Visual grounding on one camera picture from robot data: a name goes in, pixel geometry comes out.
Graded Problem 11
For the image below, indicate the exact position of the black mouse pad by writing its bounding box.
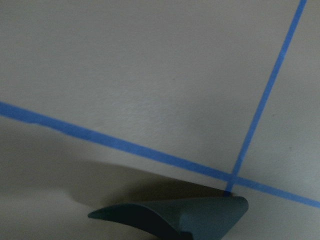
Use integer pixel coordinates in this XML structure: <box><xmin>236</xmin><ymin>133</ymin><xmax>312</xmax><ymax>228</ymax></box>
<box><xmin>88</xmin><ymin>196</ymin><xmax>249</xmax><ymax>240</ymax></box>

